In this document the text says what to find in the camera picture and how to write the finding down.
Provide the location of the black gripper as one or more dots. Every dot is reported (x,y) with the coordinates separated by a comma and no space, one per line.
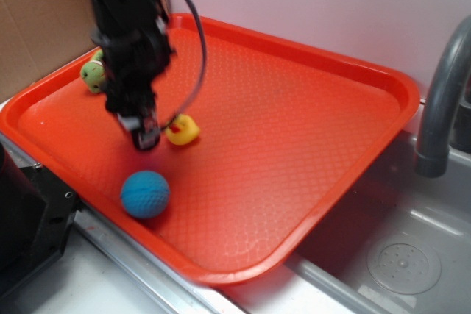
(132,60)

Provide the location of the yellow rubber duck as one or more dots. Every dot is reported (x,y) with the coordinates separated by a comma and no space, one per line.
(182,131)

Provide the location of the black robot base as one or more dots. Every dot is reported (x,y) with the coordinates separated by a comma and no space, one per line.
(37,211)

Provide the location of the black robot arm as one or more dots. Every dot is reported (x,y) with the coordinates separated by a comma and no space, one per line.
(114,16)

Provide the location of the blue dimpled ball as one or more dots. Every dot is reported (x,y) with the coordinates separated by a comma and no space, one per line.
(145,194)

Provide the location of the green plush turtle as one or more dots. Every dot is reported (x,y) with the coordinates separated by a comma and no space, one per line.
(93,73)

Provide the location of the brown cardboard panel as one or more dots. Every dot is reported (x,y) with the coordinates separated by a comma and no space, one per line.
(40,36)

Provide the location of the red plastic tray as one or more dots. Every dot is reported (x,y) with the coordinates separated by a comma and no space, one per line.
(286,129)

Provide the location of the grey plastic sink basin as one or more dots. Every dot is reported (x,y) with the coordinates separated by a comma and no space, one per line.
(327,273)

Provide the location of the grey toy faucet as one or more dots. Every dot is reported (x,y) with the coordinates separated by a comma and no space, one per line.
(445,121)

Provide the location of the round sink drain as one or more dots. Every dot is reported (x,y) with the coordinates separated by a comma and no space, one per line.
(403,265)

